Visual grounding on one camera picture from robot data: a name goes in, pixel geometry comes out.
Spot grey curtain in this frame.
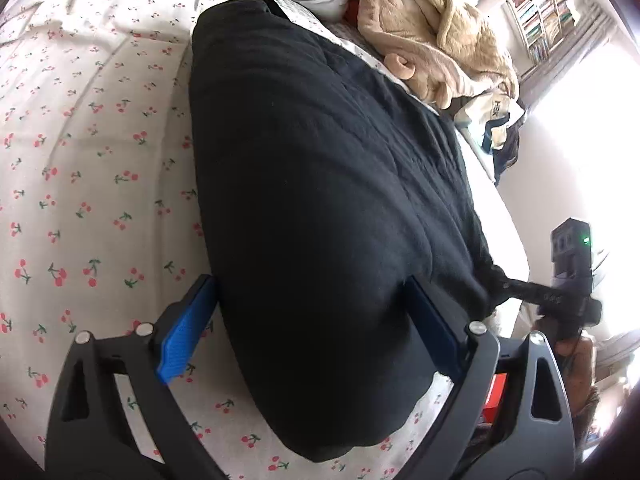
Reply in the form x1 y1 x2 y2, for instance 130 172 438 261
519 1 628 108

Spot beige fleece blanket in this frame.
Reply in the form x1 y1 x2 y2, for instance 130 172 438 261
357 0 521 110

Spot person's right forearm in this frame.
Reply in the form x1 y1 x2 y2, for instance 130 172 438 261
555 332 603 423

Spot white bookshelf with books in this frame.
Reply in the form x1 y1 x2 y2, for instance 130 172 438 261
504 0 582 65

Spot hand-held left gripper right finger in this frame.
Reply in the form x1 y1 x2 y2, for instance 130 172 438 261
404 277 577 480

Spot white and blue tote bag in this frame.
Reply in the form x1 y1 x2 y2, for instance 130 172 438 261
454 89 526 153

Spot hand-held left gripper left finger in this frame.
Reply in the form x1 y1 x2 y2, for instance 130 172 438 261
44 274 226 480

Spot cherry print bed sheet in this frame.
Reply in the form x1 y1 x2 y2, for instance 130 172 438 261
0 0 451 480

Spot dark clothing pile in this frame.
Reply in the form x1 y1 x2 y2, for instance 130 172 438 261
492 125 525 187

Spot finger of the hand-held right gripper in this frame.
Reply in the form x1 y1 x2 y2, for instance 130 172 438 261
487 266 553 307

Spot red box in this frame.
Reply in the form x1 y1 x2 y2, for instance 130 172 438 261
481 372 510 428

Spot black pants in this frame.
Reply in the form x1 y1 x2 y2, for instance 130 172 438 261
190 0 502 464

